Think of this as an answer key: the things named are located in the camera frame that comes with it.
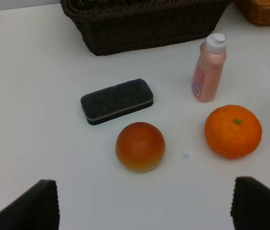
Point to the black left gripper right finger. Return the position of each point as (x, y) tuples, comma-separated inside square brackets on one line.
[(250, 208)]

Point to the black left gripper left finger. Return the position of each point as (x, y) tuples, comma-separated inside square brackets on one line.
[(36, 209)]

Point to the orange mandarin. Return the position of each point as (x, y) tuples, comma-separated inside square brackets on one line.
[(232, 131)]

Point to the round bread bun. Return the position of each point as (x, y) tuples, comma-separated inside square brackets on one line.
[(140, 147)]

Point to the black whiteboard eraser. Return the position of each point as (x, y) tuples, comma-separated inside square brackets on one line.
[(115, 101)]

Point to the pink squeeze bottle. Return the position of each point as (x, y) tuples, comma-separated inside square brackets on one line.
[(209, 67)]

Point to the orange wicker basket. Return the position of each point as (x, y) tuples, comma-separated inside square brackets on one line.
[(255, 11)]

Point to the dark brown wicker basket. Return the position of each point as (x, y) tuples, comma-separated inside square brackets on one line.
[(114, 26)]

